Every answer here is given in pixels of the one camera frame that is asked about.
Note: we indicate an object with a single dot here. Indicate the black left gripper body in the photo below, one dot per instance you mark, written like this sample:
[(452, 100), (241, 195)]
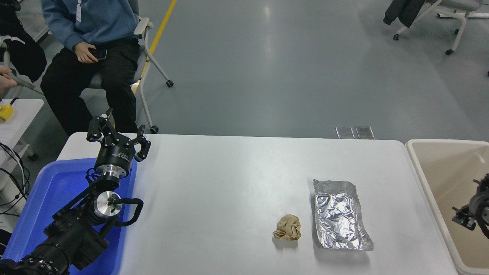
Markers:
[(114, 156)]

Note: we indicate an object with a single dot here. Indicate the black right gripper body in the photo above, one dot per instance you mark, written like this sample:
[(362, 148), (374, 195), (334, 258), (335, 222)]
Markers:
[(478, 204)]

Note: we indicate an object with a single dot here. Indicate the dark smartphone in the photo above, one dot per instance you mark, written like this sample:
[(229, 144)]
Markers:
[(102, 53)]

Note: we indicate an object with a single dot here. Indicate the person's right hand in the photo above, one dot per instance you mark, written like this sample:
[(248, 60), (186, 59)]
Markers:
[(85, 52)]

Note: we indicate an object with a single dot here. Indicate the person's hand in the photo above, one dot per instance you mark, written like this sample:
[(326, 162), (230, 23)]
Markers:
[(5, 80)]

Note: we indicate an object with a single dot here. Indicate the large pale bin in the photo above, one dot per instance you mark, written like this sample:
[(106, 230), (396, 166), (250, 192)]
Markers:
[(439, 168)]

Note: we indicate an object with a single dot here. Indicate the white wheeled chair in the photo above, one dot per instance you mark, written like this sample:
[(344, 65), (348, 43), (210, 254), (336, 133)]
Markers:
[(143, 76)]

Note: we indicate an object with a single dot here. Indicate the white side table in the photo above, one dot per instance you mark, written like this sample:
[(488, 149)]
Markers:
[(21, 118)]

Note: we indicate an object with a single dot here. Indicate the blue plastic tray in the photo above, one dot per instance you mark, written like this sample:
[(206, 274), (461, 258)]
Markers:
[(46, 187)]

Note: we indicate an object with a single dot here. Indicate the yellow device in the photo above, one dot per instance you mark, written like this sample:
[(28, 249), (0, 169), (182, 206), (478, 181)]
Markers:
[(5, 112)]

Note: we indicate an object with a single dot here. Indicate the black garment pile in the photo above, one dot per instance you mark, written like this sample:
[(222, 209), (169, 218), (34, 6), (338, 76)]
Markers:
[(19, 49)]

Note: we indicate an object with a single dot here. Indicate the person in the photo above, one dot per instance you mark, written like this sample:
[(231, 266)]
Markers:
[(110, 23)]

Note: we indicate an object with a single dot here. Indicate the silver foil tray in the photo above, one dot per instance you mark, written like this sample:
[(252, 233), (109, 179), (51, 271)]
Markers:
[(338, 215)]

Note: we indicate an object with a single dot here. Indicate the crumpled tan paper ball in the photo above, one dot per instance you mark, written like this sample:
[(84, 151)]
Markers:
[(288, 228)]

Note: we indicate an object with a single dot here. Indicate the white chair with grey seat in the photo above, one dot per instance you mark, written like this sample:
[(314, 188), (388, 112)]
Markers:
[(464, 19)]

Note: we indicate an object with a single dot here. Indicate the black jacket on chair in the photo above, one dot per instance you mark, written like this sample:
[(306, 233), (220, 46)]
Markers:
[(405, 11)]

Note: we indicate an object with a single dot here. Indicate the grey metal chair frame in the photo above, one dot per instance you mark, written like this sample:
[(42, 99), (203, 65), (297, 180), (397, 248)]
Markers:
[(23, 82)]

